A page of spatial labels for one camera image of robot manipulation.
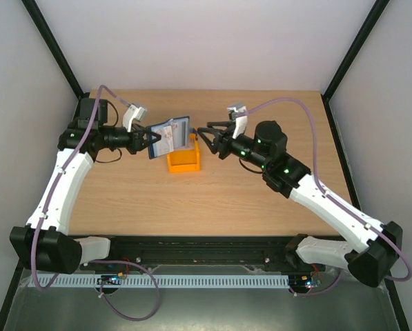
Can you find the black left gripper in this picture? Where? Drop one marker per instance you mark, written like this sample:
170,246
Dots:
136,141

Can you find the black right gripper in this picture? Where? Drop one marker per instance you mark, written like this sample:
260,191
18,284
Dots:
223,144

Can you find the blue card holder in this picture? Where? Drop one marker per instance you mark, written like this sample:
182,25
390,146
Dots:
175,136

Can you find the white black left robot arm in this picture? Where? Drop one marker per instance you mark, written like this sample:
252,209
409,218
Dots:
43,243

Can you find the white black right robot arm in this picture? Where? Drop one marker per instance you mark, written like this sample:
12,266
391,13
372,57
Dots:
369,248

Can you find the yellow plastic bin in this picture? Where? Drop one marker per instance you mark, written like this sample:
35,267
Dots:
187,159

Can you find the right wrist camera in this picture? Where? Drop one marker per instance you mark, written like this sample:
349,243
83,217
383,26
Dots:
238,115

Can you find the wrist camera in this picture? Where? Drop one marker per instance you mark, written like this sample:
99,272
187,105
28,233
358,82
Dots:
238,115
135,112

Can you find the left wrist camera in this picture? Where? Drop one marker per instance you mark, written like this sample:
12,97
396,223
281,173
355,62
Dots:
135,112

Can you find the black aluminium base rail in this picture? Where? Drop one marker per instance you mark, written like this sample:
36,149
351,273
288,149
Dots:
268,253

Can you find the black right frame post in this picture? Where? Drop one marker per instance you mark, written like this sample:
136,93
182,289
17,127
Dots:
362,35

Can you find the black frame post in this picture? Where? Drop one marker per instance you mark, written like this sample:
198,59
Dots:
362,35
49,39

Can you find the black left frame post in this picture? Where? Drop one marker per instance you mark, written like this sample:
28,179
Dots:
49,39

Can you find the white slotted cable duct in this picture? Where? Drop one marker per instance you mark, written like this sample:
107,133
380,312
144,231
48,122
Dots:
173,281

